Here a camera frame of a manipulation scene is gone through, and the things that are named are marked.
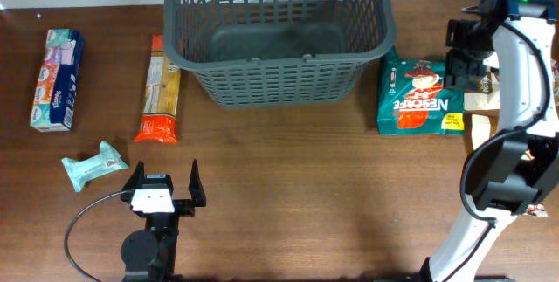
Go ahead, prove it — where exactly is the beige Pantree snack bag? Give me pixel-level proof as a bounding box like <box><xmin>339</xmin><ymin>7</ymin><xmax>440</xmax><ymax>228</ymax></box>
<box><xmin>470</xmin><ymin>113</ymin><xmax>549</xmax><ymax>218</ymax></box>

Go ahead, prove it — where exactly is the Kleenex tissue box pack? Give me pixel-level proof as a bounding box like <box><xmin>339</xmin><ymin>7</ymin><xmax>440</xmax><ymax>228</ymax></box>
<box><xmin>30</xmin><ymin>29</ymin><xmax>85</xmax><ymax>132</ymax></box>

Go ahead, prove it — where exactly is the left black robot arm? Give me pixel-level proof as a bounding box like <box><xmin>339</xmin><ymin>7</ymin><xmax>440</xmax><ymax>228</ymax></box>
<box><xmin>120</xmin><ymin>161</ymin><xmax>207</xmax><ymax>282</ymax></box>

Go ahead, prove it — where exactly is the green Nescafe bag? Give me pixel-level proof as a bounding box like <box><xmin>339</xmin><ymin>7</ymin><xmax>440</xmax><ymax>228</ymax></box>
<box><xmin>376</xmin><ymin>48</ymin><xmax>465</xmax><ymax>135</ymax></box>

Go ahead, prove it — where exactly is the grey plastic basket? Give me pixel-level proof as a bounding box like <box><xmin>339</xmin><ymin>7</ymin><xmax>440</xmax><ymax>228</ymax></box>
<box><xmin>163</xmin><ymin>0</ymin><xmax>396</xmax><ymax>107</ymax></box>

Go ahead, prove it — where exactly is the small mint green packet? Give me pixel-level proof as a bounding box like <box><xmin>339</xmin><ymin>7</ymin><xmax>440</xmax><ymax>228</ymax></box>
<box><xmin>61</xmin><ymin>141</ymin><xmax>129</xmax><ymax>192</ymax></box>

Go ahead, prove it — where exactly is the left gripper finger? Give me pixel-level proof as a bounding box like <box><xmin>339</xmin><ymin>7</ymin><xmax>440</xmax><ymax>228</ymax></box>
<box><xmin>122</xmin><ymin>161</ymin><xmax>144</xmax><ymax>191</ymax></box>
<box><xmin>188</xmin><ymin>159</ymin><xmax>206</xmax><ymax>199</ymax></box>

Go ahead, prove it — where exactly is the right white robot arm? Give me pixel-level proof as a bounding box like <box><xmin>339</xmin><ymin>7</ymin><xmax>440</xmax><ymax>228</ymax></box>
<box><xmin>409</xmin><ymin>0</ymin><xmax>558</xmax><ymax>281</ymax></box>

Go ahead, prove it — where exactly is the left black cable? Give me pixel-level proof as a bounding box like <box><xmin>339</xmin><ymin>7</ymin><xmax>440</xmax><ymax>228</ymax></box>
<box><xmin>63</xmin><ymin>189</ymin><xmax>133</xmax><ymax>282</ymax></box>

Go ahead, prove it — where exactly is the orange pasta packet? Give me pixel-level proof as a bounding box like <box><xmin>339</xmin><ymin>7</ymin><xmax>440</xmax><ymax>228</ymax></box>
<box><xmin>135</xmin><ymin>35</ymin><xmax>181</xmax><ymax>143</ymax></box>

